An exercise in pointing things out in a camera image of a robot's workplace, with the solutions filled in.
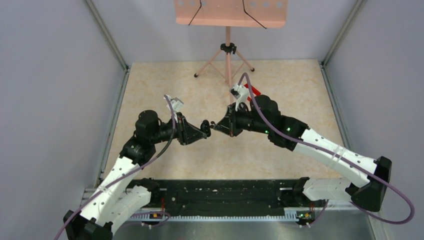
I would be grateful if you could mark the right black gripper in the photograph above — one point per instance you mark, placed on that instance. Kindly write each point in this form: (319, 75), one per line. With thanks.
(228, 125)

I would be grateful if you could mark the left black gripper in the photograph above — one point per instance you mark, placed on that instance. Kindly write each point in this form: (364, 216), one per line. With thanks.
(187, 132)

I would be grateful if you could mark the black oval case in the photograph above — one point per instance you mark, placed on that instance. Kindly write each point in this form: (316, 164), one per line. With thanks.
(205, 126)

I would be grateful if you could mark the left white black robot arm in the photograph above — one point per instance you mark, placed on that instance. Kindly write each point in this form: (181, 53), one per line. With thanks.
(106, 210)

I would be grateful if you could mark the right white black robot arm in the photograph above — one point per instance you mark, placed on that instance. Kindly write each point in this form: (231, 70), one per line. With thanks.
(358, 183)

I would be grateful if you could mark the red plastic tray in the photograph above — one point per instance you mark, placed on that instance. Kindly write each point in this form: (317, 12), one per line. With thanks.
(254, 90)

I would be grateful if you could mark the pink music stand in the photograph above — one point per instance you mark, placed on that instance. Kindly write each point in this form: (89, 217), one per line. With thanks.
(228, 60)

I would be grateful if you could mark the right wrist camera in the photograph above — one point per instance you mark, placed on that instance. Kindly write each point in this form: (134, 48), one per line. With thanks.
(240, 93)

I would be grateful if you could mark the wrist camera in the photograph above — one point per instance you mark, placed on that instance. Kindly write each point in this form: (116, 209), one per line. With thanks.
(240, 93)
(176, 104)

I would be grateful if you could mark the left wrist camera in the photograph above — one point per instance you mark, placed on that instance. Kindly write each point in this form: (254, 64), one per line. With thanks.
(176, 104)

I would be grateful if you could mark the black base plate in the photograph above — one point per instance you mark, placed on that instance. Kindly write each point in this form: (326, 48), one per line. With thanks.
(226, 198)

